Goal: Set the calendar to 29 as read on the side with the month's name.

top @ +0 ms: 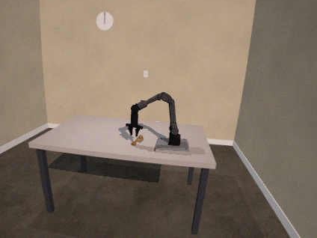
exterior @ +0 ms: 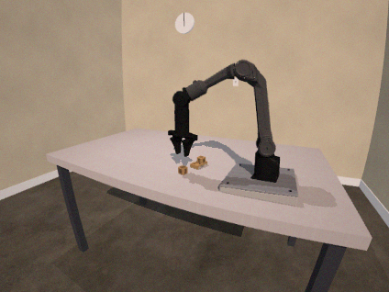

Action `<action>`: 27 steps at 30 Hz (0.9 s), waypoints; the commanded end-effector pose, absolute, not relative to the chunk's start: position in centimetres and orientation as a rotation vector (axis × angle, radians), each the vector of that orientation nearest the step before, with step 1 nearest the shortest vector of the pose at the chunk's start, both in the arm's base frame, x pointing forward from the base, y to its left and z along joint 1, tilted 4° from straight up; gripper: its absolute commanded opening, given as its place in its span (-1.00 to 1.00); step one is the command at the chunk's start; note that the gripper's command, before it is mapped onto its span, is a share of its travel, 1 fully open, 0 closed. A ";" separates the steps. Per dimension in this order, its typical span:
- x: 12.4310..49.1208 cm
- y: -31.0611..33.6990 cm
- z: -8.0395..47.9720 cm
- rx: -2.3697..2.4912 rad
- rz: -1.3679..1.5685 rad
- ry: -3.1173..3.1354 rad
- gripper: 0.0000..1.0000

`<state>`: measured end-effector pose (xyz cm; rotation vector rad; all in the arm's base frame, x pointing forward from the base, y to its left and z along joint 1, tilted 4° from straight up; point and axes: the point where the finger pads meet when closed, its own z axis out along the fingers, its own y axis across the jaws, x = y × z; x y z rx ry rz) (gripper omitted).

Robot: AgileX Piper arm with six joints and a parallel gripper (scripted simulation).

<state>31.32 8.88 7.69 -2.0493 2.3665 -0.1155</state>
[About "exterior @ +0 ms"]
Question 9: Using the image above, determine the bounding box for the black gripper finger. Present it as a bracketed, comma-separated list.
[182, 138, 194, 157]
[170, 135, 182, 154]

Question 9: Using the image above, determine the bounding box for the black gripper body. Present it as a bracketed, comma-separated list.
[168, 122, 198, 141]

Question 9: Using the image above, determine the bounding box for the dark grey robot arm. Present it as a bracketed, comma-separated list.
[172, 60, 280, 183]

